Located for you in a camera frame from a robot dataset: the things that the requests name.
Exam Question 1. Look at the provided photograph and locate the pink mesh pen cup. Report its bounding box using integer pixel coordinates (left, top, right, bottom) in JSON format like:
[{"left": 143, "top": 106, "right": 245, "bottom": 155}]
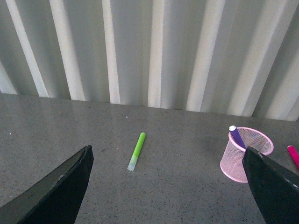
[{"left": 220, "top": 127, "right": 274, "bottom": 183}]

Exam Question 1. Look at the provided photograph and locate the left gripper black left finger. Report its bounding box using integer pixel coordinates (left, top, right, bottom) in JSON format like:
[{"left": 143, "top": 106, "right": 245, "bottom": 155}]
[{"left": 0, "top": 145, "right": 94, "bottom": 224}]

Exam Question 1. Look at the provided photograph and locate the green highlighter pen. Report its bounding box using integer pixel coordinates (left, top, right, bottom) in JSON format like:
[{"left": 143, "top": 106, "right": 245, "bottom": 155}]
[{"left": 127, "top": 133, "right": 146, "bottom": 171}]

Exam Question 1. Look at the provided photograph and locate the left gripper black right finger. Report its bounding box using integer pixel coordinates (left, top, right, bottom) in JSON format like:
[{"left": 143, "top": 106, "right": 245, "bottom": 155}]
[{"left": 242, "top": 147, "right": 299, "bottom": 224}]

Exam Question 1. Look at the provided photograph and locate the pink highlighter pen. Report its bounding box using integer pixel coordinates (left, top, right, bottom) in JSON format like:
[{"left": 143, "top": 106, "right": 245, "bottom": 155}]
[{"left": 287, "top": 146, "right": 299, "bottom": 168}]

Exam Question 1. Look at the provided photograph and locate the white pleated curtain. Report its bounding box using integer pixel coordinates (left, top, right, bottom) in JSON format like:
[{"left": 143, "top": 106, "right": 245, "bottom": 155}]
[{"left": 0, "top": 0, "right": 299, "bottom": 121}]

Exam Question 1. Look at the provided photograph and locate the purple highlighter pen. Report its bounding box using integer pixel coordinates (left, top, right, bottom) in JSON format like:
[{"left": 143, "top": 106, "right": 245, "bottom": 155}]
[{"left": 229, "top": 125, "right": 246, "bottom": 150}]

